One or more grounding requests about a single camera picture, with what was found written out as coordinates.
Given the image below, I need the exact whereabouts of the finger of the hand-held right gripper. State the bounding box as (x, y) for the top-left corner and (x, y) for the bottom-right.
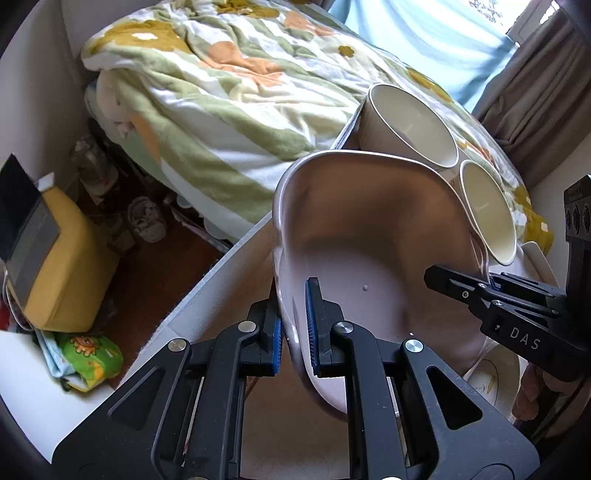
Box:
(489, 271), (566, 301)
(424, 264), (513, 319)

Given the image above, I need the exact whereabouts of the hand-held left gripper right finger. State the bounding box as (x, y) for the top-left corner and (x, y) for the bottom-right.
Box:
(304, 277), (539, 480)

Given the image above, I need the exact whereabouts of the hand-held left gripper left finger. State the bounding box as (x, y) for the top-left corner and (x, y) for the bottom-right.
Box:
(52, 298), (284, 480)

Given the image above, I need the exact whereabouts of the white duck print plate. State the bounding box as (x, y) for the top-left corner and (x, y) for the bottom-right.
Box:
(462, 340), (525, 423)

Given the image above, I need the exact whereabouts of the cream bowl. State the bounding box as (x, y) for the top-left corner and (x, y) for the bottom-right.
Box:
(455, 160), (519, 267)

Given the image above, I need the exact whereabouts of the pink bear-shaped plate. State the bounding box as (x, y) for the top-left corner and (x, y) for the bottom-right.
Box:
(272, 150), (491, 422)

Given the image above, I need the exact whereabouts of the tall white bowl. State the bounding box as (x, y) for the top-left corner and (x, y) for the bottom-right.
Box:
(358, 83), (461, 169)

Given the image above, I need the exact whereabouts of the person's right hand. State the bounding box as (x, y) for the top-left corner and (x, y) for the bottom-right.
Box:
(512, 364), (583, 418)

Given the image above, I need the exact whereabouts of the brown curtain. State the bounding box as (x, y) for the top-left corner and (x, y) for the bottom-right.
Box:
(475, 14), (591, 186)

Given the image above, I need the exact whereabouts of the grey white shoe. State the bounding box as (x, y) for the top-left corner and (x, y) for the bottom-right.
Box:
(126, 196), (167, 243)

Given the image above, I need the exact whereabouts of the green cartoon print bag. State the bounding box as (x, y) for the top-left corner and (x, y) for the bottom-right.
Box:
(34, 329), (125, 394)

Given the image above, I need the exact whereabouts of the yellow box with grey panel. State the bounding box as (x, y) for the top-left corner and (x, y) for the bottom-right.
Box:
(0, 154), (122, 334)

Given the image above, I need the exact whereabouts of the light blue cloth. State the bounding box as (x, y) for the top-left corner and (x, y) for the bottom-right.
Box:
(329, 0), (519, 114)

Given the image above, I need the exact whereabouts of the clear plastic bottle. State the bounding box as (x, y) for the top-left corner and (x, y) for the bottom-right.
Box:
(71, 135), (120, 197)

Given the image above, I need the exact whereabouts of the floral striped blanket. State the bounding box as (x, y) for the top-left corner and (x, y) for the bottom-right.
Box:
(81, 0), (556, 256)

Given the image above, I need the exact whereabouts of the window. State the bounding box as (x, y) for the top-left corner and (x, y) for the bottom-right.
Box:
(462, 0), (565, 45)

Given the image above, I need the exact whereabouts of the white pillow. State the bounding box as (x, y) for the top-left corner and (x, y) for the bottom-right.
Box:
(85, 71), (140, 140)

